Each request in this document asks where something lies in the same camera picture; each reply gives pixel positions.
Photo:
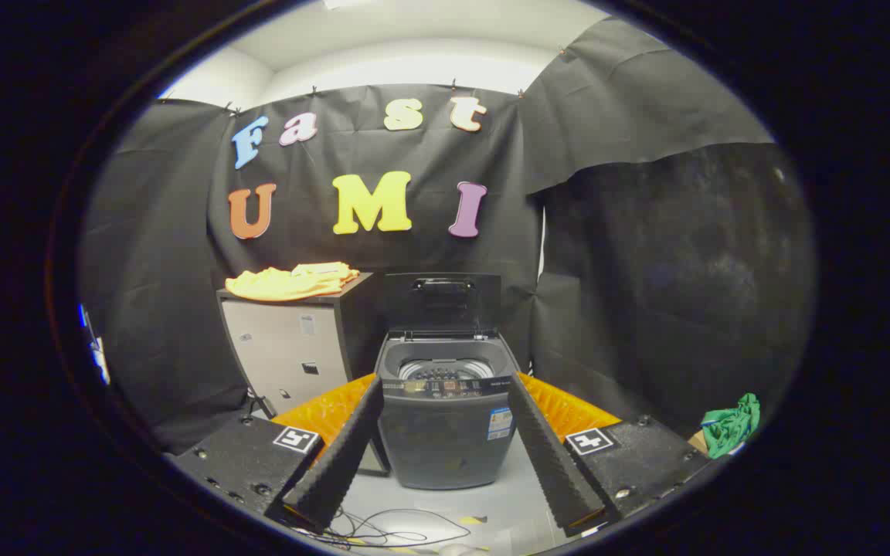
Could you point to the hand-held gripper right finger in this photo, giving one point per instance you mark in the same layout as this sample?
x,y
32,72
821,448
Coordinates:
x,y
549,455

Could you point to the yellow polo shirt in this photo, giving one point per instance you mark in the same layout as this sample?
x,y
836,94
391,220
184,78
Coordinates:
x,y
283,283

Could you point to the green cloth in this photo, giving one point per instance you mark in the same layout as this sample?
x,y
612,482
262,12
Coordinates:
x,y
731,425

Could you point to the blue white object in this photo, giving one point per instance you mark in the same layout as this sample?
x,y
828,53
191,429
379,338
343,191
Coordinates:
x,y
96,351

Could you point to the grey washing machine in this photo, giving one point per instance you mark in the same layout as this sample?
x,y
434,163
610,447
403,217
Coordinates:
x,y
445,444

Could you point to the grey cabinet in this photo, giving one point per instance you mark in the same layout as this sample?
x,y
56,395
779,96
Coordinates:
x,y
283,347

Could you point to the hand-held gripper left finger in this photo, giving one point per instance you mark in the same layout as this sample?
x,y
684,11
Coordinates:
x,y
341,455

